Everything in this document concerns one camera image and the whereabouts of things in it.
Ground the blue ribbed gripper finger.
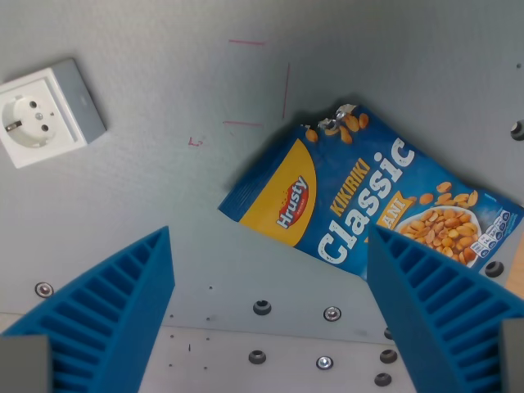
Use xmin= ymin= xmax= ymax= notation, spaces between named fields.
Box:
xmin=368 ymin=224 xmax=524 ymax=393
xmin=0 ymin=225 xmax=176 ymax=393

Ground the blue peanut snack bag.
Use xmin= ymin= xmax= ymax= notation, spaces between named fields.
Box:
xmin=217 ymin=103 xmax=524 ymax=282

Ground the white and grey wall socket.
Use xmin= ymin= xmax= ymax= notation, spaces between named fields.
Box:
xmin=0 ymin=57 xmax=108 ymax=169

